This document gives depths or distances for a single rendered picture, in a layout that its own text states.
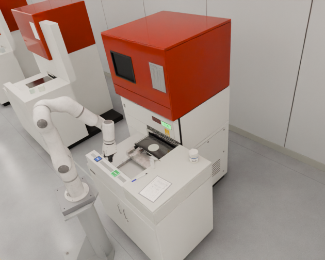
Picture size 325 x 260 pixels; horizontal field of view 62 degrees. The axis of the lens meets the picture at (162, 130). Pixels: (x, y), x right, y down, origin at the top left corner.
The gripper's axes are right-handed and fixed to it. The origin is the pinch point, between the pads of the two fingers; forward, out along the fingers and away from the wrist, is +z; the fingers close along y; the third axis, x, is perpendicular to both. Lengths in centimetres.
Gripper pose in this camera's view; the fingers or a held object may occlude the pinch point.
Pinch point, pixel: (110, 159)
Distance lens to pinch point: 207.5
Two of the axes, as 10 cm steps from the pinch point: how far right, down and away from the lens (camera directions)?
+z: -0.3, 8.8, 4.7
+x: 6.8, 3.7, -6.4
